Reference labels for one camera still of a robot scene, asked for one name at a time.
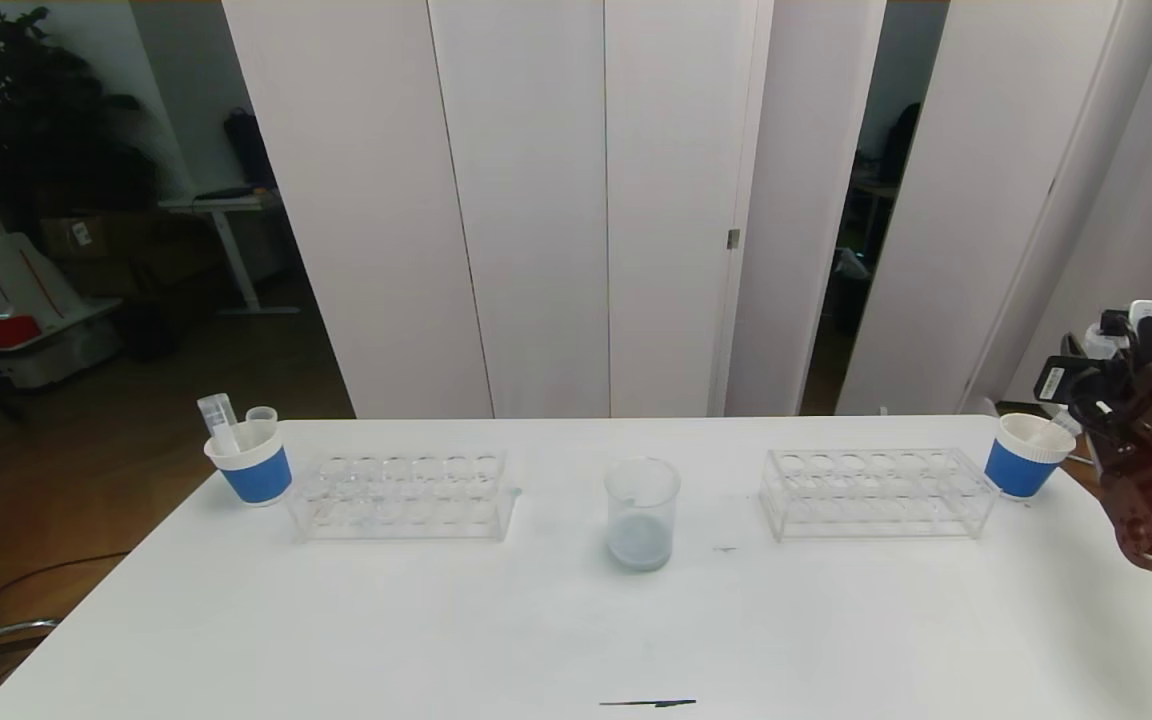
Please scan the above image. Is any black bag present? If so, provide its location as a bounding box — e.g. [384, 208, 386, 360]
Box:
[224, 108, 279, 193]

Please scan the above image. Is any white pigment test tube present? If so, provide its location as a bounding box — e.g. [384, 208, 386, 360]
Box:
[1083, 322, 1129, 361]

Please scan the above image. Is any red pigment test tube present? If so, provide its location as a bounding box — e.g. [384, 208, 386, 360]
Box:
[197, 393, 243, 457]
[1034, 408, 1083, 446]

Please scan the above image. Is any clear acrylic test tube rack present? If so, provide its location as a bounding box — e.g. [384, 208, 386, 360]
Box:
[288, 447, 519, 542]
[759, 445, 999, 541]

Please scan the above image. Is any black floor cable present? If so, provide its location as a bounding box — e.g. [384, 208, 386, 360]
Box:
[0, 550, 132, 636]

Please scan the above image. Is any white folding partition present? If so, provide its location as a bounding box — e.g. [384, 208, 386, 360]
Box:
[224, 0, 887, 419]
[836, 0, 1152, 416]

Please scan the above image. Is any white machine with slanted panel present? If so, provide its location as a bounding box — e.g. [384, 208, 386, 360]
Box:
[0, 130, 125, 391]

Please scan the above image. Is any brown cardboard box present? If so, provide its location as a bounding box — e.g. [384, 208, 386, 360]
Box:
[41, 213, 137, 266]

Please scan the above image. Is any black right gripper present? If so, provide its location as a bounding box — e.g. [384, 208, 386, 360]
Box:
[1033, 355, 1118, 438]

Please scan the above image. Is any dark green potted plant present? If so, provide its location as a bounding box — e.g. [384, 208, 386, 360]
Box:
[0, 0, 162, 241]

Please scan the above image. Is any clear glass beaker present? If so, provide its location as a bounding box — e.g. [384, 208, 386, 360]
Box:
[604, 456, 682, 573]

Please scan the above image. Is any blue white paper cup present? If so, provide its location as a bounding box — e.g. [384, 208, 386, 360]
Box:
[983, 412, 1075, 498]
[204, 420, 295, 506]

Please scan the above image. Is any white standing desk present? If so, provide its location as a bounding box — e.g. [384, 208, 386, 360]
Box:
[158, 188, 302, 317]

